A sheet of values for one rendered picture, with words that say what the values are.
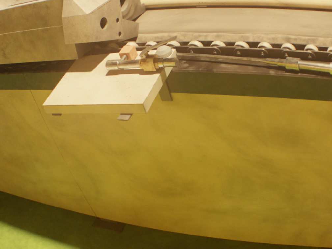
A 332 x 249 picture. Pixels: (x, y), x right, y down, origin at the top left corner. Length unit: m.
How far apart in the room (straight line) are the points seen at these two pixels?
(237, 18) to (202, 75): 0.29
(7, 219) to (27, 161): 0.48
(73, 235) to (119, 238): 0.21
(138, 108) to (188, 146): 0.31
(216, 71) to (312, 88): 0.24
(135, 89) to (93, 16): 0.24
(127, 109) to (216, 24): 0.42
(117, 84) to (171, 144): 0.29
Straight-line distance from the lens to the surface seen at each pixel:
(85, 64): 1.45
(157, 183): 1.68
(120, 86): 1.29
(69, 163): 1.85
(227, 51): 1.33
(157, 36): 1.55
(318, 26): 1.43
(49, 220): 2.27
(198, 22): 1.56
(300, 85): 1.23
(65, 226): 2.21
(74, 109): 1.32
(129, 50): 1.36
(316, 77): 1.20
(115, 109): 1.25
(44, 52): 1.54
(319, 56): 1.26
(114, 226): 2.09
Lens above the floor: 1.46
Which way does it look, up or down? 36 degrees down
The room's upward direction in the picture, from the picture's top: 20 degrees counter-clockwise
